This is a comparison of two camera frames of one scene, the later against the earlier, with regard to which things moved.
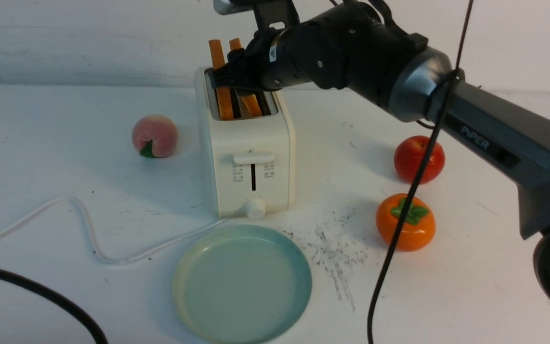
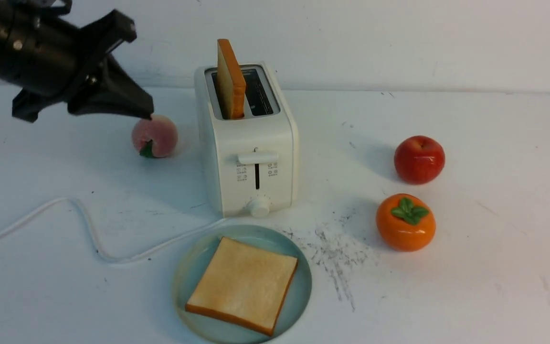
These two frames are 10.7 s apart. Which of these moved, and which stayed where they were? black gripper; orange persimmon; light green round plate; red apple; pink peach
Moved: black gripper
Stayed: light green round plate; red apple; pink peach; orange persimmon
